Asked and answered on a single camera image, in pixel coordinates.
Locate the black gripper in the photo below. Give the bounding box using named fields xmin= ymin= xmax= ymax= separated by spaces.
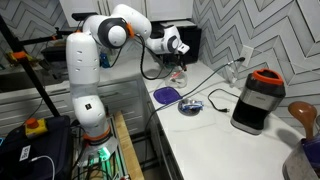
xmin=162 ymin=52 xmax=187 ymax=76

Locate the clear plastic lunch box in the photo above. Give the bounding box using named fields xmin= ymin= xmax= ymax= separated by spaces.
xmin=164 ymin=70 xmax=189 ymax=89

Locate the purple square plastic lid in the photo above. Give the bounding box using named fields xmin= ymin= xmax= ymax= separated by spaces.
xmin=153 ymin=86 xmax=183 ymax=105

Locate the black countertop appliance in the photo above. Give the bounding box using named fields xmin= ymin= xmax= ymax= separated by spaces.
xmin=151 ymin=20 xmax=203 ymax=66

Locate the white red blue tube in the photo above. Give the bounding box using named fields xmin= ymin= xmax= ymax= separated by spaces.
xmin=181 ymin=100 xmax=205 ymax=112

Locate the round steel bowl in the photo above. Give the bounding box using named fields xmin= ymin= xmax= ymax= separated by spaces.
xmin=177 ymin=98 xmax=205 ymax=117

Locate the white upper cabinet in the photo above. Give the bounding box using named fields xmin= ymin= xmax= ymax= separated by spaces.
xmin=59 ymin=0 xmax=194 ymax=28

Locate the white drawer cabinet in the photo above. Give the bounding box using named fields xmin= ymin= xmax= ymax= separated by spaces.
xmin=0 ymin=77 xmax=149 ymax=136

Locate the small blue object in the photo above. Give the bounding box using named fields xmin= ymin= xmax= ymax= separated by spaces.
xmin=99 ymin=52 xmax=111 ymax=69

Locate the black silver blender base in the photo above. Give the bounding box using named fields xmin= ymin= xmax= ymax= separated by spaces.
xmin=230 ymin=68 xmax=287 ymax=136

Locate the light wooden board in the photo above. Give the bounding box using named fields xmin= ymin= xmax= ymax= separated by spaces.
xmin=113 ymin=111 xmax=145 ymax=180

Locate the brown wooden spoon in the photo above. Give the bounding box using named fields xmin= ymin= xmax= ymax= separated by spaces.
xmin=288 ymin=101 xmax=318 ymax=141

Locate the black tripod stand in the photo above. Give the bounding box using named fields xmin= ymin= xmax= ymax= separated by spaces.
xmin=0 ymin=13 xmax=79 ymax=118

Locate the yellow red emergency stop button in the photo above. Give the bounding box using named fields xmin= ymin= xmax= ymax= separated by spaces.
xmin=24 ymin=117 xmax=49 ymax=140

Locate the grey stone utensil holder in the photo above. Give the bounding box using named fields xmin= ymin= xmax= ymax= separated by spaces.
xmin=282 ymin=139 xmax=320 ymax=180

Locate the blue purple utensil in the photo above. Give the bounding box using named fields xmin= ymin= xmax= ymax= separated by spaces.
xmin=300 ymin=135 xmax=320 ymax=168

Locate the black equipment case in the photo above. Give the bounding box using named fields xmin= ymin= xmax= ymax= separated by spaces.
xmin=0 ymin=115 xmax=75 ymax=180

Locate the orange clamp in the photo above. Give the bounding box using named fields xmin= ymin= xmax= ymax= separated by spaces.
xmin=7 ymin=49 xmax=28 ymax=63

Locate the long thin dark cable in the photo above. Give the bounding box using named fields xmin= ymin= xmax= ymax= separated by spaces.
xmin=144 ymin=56 xmax=247 ymax=138

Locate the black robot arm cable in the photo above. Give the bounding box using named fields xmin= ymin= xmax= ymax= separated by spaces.
xmin=109 ymin=33 xmax=178 ymax=81

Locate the black power cord with plug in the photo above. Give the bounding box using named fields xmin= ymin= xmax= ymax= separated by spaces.
xmin=207 ymin=88 xmax=240 ymax=114

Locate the white wall outlet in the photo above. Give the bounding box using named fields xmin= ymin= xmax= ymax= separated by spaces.
xmin=240 ymin=44 xmax=255 ymax=68

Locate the robot base mount frame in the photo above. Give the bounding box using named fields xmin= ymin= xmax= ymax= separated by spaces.
xmin=71 ymin=134 xmax=131 ymax=180

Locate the white thin cable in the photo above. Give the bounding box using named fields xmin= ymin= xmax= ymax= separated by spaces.
xmin=29 ymin=154 xmax=56 ymax=180

